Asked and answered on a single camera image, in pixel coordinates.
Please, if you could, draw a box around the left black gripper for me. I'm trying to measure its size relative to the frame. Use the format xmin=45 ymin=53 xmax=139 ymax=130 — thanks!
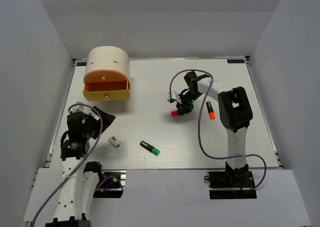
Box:
xmin=83 ymin=106 xmax=116 ymax=139

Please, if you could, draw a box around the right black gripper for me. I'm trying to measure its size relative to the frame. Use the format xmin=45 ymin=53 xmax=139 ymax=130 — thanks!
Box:
xmin=175 ymin=90 xmax=203 ymax=115

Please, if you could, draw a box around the pink cap black highlighter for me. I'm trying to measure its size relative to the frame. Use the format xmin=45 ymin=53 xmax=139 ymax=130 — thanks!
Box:
xmin=171 ymin=110 xmax=179 ymax=117

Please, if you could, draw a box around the orange cap black highlighter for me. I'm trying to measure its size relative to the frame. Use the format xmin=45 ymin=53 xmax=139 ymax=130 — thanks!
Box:
xmin=206 ymin=101 xmax=216 ymax=120

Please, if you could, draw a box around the cream cylindrical desk organizer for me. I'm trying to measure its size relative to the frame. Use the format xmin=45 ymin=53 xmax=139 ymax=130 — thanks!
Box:
xmin=82 ymin=46 xmax=131 ymax=102

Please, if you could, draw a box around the green cap black highlighter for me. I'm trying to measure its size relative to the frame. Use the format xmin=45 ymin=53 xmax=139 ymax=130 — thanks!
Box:
xmin=140 ymin=140 xmax=160 ymax=156

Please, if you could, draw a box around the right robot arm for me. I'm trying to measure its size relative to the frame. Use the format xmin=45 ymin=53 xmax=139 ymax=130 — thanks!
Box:
xmin=171 ymin=70 xmax=253 ymax=187

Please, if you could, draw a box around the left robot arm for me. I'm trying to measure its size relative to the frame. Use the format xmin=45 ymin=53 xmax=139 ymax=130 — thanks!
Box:
xmin=46 ymin=103 xmax=115 ymax=227

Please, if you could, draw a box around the blue logo sticker left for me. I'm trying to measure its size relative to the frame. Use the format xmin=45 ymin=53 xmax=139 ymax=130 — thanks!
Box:
xmin=76 ymin=62 xmax=87 ymax=66

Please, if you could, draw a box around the blue logo sticker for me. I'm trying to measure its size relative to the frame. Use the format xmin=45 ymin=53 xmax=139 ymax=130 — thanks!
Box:
xmin=227 ymin=59 xmax=245 ymax=64
xmin=76 ymin=62 xmax=87 ymax=66

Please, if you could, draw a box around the blue logo sticker right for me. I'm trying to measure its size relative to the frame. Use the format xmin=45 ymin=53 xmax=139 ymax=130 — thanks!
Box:
xmin=227 ymin=59 xmax=245 ymax=64

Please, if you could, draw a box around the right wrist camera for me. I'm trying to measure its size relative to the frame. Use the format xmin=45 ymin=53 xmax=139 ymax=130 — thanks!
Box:
xmin=165 ymin=91 xmax=181 ymax=104

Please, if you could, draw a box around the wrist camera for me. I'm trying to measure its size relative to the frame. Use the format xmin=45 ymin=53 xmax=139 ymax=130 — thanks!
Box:
xmin=67 ymin=101 xmax=86 ymax=115
xmin=165 ymin=91 xmax=181 ymax=104

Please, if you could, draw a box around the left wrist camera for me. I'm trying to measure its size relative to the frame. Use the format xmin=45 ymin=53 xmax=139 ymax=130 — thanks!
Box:
xmin=67 ymin=101 xmax=86 ymax=115

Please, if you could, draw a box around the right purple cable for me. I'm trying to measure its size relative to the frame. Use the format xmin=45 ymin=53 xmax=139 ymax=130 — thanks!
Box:
xmin=169 ymin=69 xmax=267 ymax=193

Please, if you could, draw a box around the purple cable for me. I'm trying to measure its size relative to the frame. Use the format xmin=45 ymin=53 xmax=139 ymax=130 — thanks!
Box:
xmin=169 ymin=69 xmax=267 ymax=193
xmin=31 ymin=103 xmax=123 ymax=227

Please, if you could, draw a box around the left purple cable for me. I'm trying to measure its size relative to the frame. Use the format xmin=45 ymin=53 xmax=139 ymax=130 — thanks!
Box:
xmin=31 ymin=103 xmax=123 ymax=227

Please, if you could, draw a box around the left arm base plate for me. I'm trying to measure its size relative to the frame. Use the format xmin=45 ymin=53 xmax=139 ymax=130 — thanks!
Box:
xmin=93 ymin=170 xmax=127 ymax=199

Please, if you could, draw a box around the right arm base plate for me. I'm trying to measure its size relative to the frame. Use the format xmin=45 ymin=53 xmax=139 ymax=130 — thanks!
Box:
xmin=203 ymin=171 xmax=257 ymax=200

